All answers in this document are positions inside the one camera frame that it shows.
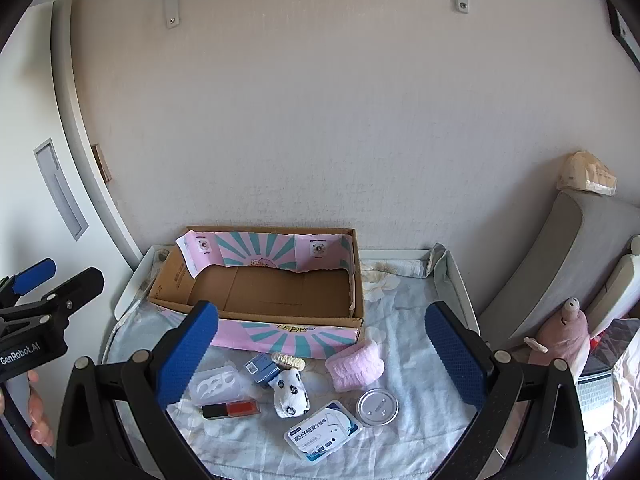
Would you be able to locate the small blue box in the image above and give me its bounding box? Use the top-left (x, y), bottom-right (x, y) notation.
top-left (244, 352), bottom-right (283, 385)

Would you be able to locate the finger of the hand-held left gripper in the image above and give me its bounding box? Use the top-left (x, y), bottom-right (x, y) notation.
top-left (0, 267), bottom-right (105, 333)
top-left (0, 258), bottom-right (57, 306)

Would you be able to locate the white pillow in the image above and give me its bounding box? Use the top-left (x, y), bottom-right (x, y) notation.
top-left (582, 252), bottom-right (640, 336)

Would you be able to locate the recessed grey door handle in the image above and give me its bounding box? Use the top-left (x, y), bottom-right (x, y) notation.
top-left (33, 138), bottom-right (90, 240)

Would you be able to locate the pink cloth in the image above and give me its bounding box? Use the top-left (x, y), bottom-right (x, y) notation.
top-left (325, 327), bottom-right (386, 393)

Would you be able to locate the white and blue floss packet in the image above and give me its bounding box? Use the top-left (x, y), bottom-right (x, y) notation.
top-left (283, 400), bottom-right (362, 462)

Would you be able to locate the dark picture frame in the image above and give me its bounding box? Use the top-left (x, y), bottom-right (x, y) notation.
top-left (606, 0), bottom-right (640, 71)

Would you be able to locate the clear plastic floss box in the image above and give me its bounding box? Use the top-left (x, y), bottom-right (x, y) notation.
top-left (187, 365), bottom-right (251, 408)

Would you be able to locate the small wooden wall block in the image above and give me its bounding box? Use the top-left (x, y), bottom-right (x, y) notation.
top-left (91, 144), bottom-right (113, 183)

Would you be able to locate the beige tissue packet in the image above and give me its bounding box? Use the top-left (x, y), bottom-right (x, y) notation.
top-left (556, 150), bottom-right (617, 196)

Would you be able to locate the cardboard box with pink lining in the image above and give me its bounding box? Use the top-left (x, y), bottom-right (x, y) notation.
top-left (147, 226), bottom-right (366, 361)

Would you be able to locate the white sock with black print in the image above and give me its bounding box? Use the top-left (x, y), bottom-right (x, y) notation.
top-left (268, 367), bottom-right (311, 418)

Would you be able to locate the white wardrobe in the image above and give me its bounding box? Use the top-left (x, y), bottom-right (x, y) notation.
top-left (0, 0), bottom-right (151, 461)

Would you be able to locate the silver laptop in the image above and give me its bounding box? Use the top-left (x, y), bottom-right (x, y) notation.
top-left (575, 317), bottom-right (640, 433)

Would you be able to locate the person's left hand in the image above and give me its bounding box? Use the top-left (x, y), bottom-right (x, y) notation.
top-left (27, 370), bottom-right (54, 449)

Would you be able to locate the pink patterned blanket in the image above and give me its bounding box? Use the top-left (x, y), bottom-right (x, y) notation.
top-left (585, 360), bottom-right (640, 480)

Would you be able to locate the pink plush toy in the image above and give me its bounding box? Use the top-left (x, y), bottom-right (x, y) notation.
top-left (524, 297), bottom-right (591, 378)

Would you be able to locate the beige hair scrunchie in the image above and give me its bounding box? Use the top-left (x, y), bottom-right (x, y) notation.
top-left (271, 352), bottom-right (306, 372)

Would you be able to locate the floral light blue sheet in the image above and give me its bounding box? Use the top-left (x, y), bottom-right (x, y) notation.
top-left (102, 255), bottom-right (481, 480)

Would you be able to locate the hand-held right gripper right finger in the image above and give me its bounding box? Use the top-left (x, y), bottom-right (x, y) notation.
top-left (424, 301), bottom-right (587, 480)

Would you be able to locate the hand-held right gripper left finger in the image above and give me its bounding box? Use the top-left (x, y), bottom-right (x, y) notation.
top-left (54, 301), bottom-right (221, 480)

